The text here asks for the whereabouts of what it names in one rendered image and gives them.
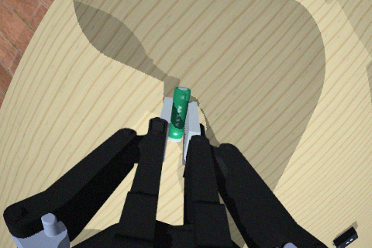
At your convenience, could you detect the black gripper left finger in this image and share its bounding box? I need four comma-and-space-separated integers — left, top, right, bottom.
3, 97, 173, 248

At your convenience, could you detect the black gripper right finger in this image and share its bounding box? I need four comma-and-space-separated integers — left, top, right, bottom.
182, 101, 328, 248

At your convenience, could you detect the green aa battery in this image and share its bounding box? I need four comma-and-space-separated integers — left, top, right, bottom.
168, 87, 191, 142

